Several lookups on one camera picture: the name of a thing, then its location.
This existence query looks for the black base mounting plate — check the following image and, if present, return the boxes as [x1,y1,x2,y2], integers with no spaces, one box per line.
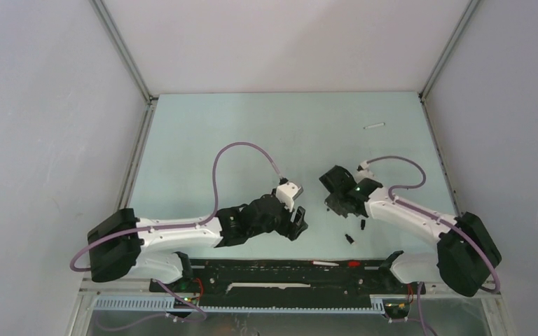
[167,259,418,310]

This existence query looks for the aluminium frame rail left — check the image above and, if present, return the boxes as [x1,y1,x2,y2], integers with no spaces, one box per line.
[90,1,158,210]

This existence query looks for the aluminium frame rail right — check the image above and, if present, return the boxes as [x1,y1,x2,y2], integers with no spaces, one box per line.
[418,0,484,215]

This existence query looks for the slotted white cable duct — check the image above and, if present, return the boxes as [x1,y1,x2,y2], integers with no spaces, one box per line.
[92,296,391,315]

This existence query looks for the white pen red cap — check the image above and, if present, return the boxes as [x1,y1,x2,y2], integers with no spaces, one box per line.
[311,260,361,267]

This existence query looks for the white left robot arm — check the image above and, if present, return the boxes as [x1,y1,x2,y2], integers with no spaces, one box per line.
[87,194,308,292]

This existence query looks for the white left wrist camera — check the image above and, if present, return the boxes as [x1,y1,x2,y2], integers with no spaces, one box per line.
[275,181,303,212]

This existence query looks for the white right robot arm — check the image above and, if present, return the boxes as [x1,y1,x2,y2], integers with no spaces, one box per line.
[319,163,502,297]

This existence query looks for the aluminium frame rail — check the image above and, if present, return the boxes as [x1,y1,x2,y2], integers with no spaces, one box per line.
[418,0,484,215]
[90,1,158,210]

